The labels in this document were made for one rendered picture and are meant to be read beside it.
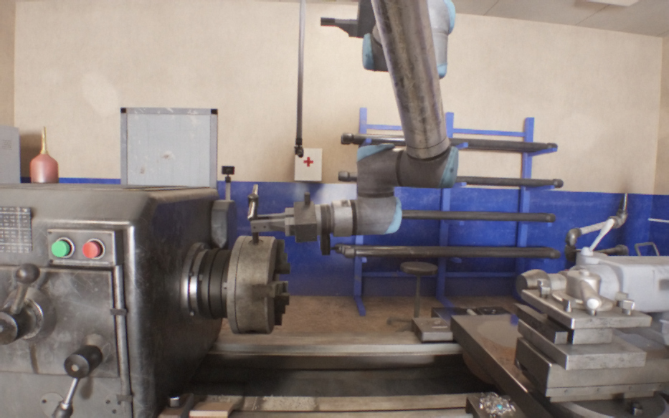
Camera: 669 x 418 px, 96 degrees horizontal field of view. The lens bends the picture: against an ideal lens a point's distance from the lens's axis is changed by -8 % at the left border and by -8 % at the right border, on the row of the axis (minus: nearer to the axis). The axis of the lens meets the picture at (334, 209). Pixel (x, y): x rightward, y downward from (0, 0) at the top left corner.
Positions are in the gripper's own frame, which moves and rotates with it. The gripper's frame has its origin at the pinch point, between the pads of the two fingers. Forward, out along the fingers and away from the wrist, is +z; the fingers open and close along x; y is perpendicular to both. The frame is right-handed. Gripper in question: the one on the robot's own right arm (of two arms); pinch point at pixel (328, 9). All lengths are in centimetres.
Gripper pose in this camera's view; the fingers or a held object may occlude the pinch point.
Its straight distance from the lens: 101.6
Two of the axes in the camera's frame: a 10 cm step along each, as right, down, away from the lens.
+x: -0.6, 5.9, 8.1
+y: 0.1, 8.1, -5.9
